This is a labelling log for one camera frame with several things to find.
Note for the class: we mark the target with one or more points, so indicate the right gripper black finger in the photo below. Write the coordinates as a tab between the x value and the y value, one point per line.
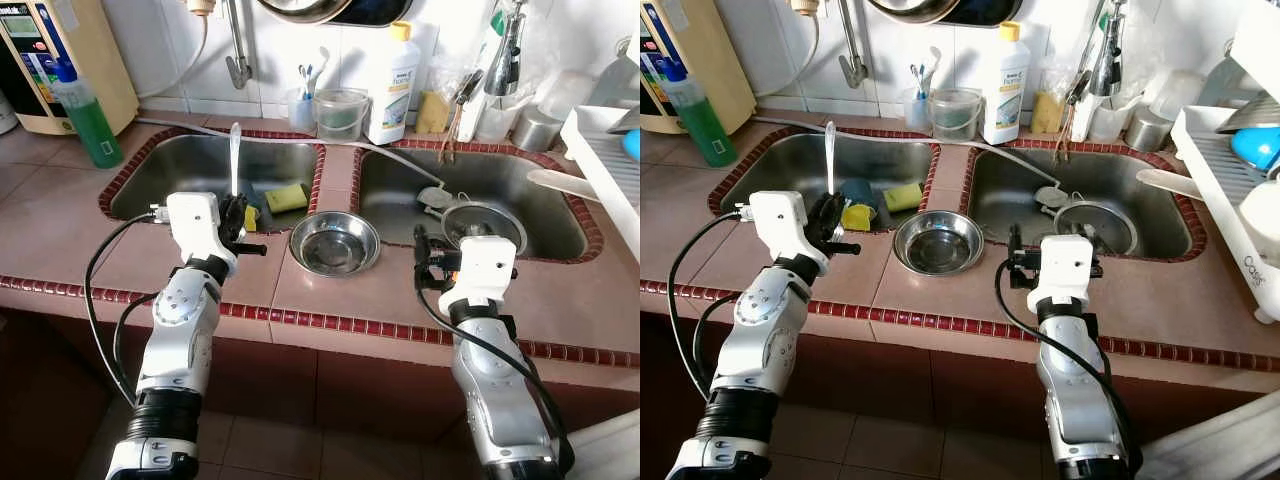
1014	245
426	278
1016	278
423	245

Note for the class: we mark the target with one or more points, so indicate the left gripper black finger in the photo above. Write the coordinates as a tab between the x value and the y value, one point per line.
235	215
825	215
844	248
253	249

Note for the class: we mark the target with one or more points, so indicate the yellow plastic bowl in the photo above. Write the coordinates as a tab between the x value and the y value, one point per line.
251	220
858	218

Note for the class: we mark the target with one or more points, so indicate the teal plastic mug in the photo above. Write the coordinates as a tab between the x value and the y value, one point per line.
862	192
255	198

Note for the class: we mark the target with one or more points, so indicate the stainless steel bowl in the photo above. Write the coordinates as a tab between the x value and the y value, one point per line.
335	250
940	250

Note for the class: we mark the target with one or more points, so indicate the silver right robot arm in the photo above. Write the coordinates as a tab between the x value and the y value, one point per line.
495	400
1075	400

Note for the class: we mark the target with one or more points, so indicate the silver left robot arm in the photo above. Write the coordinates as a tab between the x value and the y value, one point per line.
175	350
750	350

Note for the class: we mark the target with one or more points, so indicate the bright yellow sponge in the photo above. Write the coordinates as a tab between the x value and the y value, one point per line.
903	197
287	198

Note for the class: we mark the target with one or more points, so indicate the round steel strainer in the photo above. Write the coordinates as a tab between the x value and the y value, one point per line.
490	222
1100	225

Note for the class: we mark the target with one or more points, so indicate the mustard yellow sponge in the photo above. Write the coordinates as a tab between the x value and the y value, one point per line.
430	115
1045	115

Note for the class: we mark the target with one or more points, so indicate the white carton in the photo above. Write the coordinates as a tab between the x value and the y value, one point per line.
468	120
1080	122

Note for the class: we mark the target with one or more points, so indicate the clear plastic bucket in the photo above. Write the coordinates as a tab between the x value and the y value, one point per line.
955	118
343	118

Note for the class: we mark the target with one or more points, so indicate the translucent plastic container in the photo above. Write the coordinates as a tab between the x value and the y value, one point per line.
1110	122
498	122

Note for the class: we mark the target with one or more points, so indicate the green dish soap bottle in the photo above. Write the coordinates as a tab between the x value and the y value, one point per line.
95	130
708	130

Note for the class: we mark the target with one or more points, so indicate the dark brown counter cabinet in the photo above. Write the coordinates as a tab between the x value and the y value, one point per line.
300	390
900	390

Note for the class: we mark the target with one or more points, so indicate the blue toothbrush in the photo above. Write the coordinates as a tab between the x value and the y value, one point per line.
305	82
917	82

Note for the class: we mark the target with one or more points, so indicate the white bottle yellow cap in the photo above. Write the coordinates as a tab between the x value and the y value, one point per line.
392	90
1005	90

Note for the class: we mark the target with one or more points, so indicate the thin white tube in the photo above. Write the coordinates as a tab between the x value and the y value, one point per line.
808	55
195	55

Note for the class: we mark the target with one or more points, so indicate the stainless steel cup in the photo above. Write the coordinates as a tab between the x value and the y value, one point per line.
1147	130
537	130

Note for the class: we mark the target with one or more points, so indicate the white dish rack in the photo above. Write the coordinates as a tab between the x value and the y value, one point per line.
600	160
1210	170

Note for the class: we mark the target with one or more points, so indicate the beige water ionizer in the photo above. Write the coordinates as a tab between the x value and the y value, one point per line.
100	50
720	50

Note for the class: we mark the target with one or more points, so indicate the blue plastic bowl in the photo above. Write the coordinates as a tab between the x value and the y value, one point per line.
1255	148
632	145

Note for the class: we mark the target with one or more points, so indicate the hanging steel pan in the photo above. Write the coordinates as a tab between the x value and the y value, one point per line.
330	10
940	10

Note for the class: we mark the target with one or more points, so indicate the white ceramic jar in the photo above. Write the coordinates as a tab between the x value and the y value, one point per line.
1262	225

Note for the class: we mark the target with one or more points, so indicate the stainless steel pot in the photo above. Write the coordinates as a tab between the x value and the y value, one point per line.
1250	115

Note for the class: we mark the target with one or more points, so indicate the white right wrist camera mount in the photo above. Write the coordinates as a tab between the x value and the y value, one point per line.
485	265
1065	265

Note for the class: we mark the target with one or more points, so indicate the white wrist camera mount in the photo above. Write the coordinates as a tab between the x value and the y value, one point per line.
485	265
1065	265
195	225
778	225

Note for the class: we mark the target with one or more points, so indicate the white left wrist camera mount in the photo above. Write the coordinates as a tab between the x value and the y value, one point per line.
778	225
195	225

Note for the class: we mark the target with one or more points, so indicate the grey wall faucet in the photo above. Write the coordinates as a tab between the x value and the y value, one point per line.
238	70
853	70

